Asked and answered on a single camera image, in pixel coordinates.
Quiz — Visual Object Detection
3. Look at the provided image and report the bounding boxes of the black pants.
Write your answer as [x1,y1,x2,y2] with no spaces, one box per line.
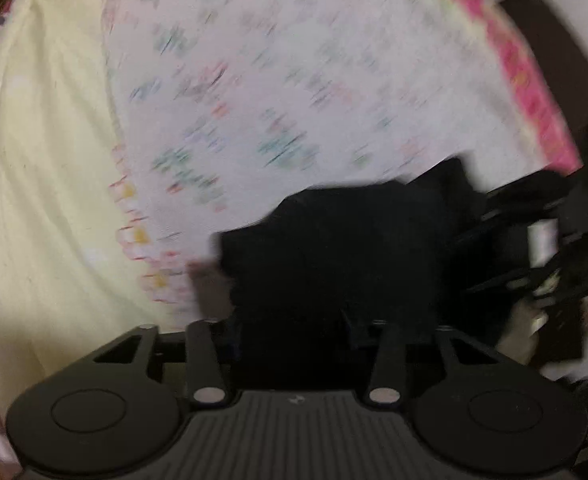
[214,157,492,391]

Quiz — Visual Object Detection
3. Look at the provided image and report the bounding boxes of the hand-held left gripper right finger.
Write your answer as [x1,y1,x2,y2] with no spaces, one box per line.
[344,310,499,407]

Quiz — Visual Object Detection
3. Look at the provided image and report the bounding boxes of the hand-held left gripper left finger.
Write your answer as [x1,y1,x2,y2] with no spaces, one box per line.
[91,320,239,407]

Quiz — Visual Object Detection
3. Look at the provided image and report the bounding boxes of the pink printed blanket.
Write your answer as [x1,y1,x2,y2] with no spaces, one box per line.
[439,0,583,176]

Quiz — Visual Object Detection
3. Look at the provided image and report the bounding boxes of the dark wooden furniture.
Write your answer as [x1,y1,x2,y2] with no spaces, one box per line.
[496,0,588,128]

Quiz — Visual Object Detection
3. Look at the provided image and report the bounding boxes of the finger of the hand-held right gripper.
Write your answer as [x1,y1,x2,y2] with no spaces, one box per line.
[466,232,588,311]
[454,170,577,248]

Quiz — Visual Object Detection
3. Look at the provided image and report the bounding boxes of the white floral blanket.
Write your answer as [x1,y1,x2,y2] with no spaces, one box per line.
[101,0,549,323]

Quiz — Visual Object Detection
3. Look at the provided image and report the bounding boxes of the pale yellow bed sheet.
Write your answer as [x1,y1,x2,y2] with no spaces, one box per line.
[0,0,197,396]

